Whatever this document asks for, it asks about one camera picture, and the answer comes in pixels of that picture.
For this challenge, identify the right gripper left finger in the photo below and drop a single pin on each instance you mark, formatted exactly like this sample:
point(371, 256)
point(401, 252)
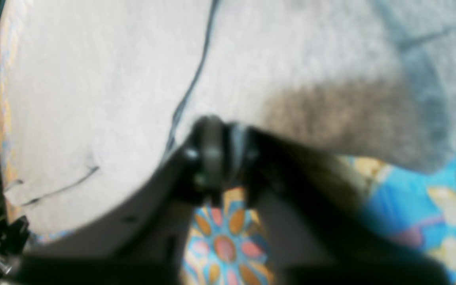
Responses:
point(141, 240)

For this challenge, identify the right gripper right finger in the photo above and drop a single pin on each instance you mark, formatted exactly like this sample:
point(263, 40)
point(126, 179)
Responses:
point(313, 241)

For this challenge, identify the patterned tablecloth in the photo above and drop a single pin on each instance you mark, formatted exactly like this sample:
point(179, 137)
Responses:
point(226, 242)

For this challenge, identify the grey T-shirt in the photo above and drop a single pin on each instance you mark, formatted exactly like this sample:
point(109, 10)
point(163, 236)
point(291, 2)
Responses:
point(91, 91)

